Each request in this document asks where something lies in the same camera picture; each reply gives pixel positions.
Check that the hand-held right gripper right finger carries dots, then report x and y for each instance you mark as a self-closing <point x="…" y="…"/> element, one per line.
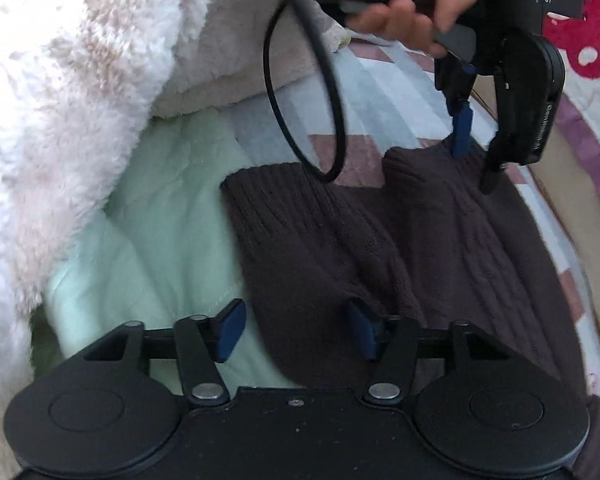
<point x="361" y="327"/>

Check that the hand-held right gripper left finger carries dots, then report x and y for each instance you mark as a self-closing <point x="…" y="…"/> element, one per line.
<point x="229" y="330"/>

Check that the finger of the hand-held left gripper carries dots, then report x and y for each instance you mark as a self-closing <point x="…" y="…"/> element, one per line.
<point x="462" y="125"/>
<point x="491" y="170"/>

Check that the dark brown knit sweater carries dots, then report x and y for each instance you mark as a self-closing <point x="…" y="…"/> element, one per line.
<point x="430" y="240"/>

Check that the person's left hand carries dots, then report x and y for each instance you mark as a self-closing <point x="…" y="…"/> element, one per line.
<point x="405" y="20"/>

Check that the white bear print quilt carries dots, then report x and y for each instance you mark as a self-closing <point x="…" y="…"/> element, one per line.
<point x="595" y="45"/>

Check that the beige blanket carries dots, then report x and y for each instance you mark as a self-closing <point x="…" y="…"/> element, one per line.
<point x="580" y="210"/>

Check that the light green quilt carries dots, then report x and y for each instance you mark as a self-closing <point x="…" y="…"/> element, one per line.
<point x="154" y="210"/>

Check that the white fluffy blanket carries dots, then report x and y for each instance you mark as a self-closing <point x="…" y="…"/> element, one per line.
<point x="79" y="110"/>

